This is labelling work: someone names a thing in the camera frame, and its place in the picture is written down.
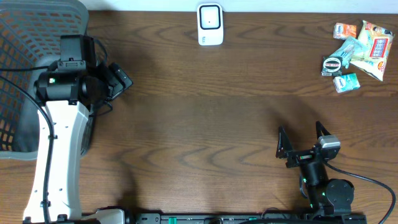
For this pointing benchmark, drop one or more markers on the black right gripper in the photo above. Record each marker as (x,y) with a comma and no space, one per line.
(300,157)

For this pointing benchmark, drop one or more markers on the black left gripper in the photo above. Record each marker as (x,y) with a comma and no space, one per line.
(117,78)

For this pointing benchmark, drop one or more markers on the green white tissue pack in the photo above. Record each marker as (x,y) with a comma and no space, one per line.
(346,83)

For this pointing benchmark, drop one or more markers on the dark green Zam-Buk box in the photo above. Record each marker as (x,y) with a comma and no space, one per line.
(331,67)

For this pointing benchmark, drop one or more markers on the light teal wipes pack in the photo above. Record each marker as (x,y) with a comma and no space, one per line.
(350,47)

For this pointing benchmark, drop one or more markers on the orange tissue pack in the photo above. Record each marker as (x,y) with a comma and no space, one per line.
(343,31)

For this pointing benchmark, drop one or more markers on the yellow antibacterial wipes bag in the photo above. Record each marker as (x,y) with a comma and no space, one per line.
(378,42)

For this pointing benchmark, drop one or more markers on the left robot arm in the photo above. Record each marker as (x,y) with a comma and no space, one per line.
(67,96)

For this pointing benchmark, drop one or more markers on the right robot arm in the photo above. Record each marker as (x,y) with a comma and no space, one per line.
(328,197)

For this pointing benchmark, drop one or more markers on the white barcode scanner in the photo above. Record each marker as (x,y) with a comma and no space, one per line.
(210,24)

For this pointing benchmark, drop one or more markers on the dark grey plastic basket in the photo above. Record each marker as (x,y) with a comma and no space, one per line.
(30,42)

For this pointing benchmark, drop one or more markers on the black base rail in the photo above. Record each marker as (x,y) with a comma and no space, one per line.
(270,217)

